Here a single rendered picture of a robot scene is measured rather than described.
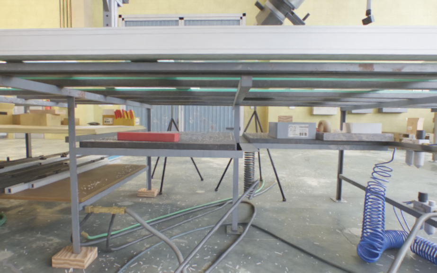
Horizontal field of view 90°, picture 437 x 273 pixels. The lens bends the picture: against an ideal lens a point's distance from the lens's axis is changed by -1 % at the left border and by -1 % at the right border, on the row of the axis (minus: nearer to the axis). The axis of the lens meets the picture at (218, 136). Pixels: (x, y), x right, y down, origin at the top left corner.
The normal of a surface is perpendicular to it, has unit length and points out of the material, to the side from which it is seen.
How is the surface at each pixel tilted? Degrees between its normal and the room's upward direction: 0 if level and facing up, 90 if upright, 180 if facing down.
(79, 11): 90
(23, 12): 90
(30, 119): 90
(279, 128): 90
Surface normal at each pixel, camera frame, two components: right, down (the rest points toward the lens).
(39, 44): -0.05, 0.07
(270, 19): -0.05, 0.64
